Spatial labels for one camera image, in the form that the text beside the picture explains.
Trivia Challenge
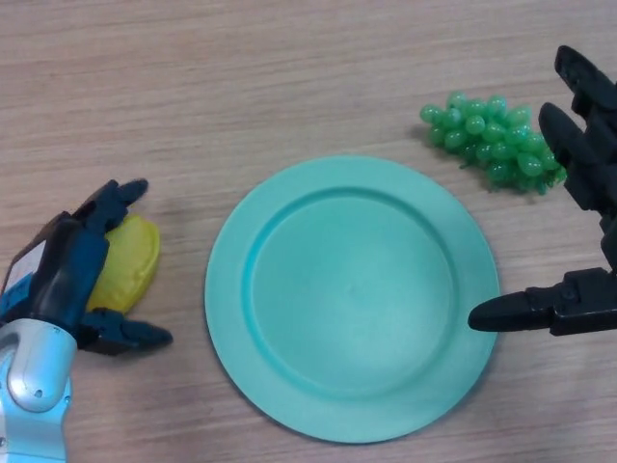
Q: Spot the green round plate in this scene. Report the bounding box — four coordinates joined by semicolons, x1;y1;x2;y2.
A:
204;153;501;444

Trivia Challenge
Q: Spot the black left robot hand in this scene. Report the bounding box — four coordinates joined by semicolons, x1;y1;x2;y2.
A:
0;178;174;357

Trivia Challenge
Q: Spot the bunch of green grapes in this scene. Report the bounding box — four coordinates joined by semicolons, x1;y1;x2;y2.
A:
417;91;568;195

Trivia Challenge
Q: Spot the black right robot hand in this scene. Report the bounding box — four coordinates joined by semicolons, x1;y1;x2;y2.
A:
468;45;617;339

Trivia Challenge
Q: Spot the yellow starfruit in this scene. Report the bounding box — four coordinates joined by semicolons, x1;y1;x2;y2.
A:
86;214;162;313

